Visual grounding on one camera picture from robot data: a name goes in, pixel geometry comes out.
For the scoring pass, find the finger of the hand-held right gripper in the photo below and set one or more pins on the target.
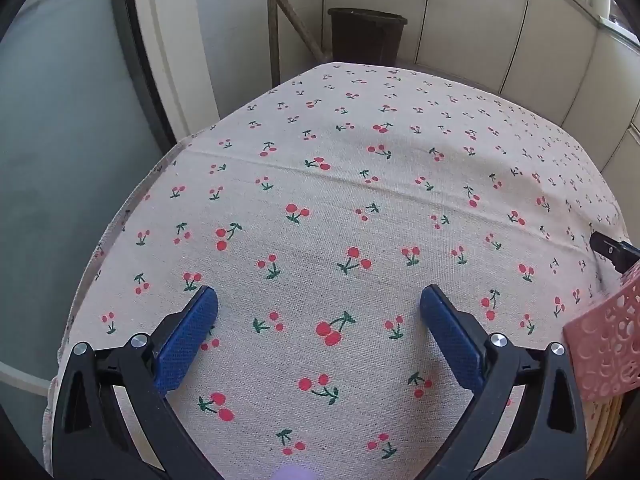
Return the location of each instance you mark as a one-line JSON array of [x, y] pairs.
[[612, 251]]

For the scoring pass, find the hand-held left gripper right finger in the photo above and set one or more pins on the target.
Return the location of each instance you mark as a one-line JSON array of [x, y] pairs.
[[450, 335]]

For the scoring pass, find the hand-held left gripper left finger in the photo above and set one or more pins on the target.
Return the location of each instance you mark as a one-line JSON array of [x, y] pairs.
[[187, 340]]

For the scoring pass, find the pink perforated plastic basket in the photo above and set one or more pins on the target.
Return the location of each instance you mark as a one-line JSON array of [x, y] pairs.
[[610, 340]]

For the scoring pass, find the cherry print tablecloth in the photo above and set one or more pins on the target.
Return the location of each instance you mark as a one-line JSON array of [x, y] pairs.
[[320, 210]]

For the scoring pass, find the frosted glass door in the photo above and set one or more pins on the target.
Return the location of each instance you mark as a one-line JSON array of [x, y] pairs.
[[60, 160]]

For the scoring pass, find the kitchen countertop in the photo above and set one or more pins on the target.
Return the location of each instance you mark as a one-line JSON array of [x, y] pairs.
[[595, 10]]

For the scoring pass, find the white kitchen cabinet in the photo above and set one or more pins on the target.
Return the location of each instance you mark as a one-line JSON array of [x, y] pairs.
[[475, 25]]

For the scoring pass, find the dark brown plastic bucket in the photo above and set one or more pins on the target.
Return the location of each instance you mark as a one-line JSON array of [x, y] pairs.
[[365, 35]]

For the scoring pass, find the upright wooden pole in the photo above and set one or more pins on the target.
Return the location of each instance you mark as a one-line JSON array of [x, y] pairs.
[[273, 25]]

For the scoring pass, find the slanted wooden pole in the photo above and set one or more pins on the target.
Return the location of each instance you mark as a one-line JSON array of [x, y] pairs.
[[295, 15]]

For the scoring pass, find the white door frame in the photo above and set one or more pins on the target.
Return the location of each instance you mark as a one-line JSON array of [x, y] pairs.
[[170, 45]]

